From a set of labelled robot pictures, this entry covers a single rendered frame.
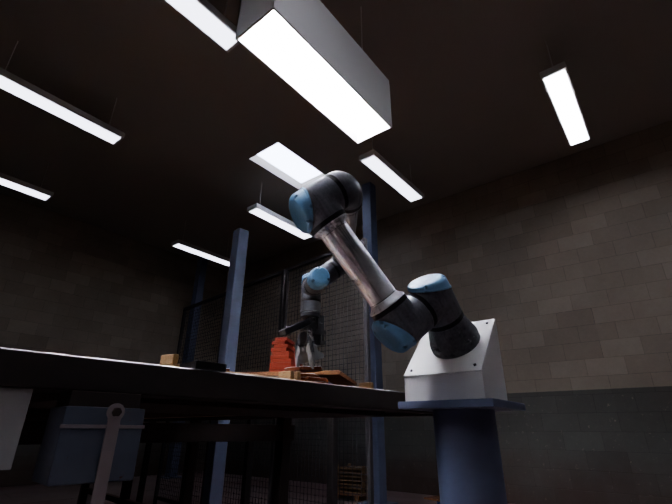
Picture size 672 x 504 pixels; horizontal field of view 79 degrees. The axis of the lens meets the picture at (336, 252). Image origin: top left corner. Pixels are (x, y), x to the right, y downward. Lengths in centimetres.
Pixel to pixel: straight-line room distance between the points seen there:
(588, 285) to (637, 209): 111
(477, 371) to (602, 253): 507
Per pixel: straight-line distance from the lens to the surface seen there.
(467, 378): 121
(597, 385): 588
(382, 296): 113
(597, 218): 635
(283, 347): 223
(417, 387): 127
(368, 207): 638
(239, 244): 360
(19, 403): 88
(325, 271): 145
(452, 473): 124
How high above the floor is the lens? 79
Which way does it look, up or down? 23 degrees up
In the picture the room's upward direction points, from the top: straight up
